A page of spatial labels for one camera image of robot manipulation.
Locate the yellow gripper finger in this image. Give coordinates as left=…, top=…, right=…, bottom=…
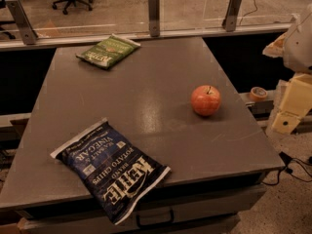
left=272, top=111, right=301, bottom=134

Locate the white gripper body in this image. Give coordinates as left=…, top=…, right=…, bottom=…
left=280, top=74, right=312, bottom=118

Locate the green jalapeno chip bag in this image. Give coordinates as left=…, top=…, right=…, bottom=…
left=76, top=34, right=140, bottom=70

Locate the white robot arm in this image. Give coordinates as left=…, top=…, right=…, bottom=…
left=262, top=4, right=312, bottom=134

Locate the red apple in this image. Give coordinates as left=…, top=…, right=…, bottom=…
left=191, top=85, right=221, bottom=116

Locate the blue salt vinegar chip bag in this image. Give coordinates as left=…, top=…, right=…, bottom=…
left=51, top=119, right=171, bottom=225

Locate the brown tape roll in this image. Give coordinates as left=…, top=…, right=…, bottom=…
left=250, top=87, right=267, bottom=101

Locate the grey table drawer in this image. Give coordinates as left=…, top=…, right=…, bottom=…
left=19, top=184, right=265, bottom=234

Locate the black floor cable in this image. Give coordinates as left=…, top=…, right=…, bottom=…
left=262, top=151, right=312, bottom=187

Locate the right metal bracket post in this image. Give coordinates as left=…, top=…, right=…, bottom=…
left=222, top=0, right=242, bottom=32

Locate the metal bracket post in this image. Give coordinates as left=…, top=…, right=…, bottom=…
left=148, top=0, right=160, bottom=37
left=6, top=0, right=38, bottom=45
left=222, top=0, right=242, bottom=32

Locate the black drawer handle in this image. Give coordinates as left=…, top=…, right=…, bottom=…
left=136, top=209, right=175, bottom=229

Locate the middle metal bracket post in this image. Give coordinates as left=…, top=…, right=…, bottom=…
left=148, top=0, right=160, bottom=37

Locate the left metal bracket post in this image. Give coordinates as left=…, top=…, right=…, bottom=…
left=6, top=0, right=38, bottom=45

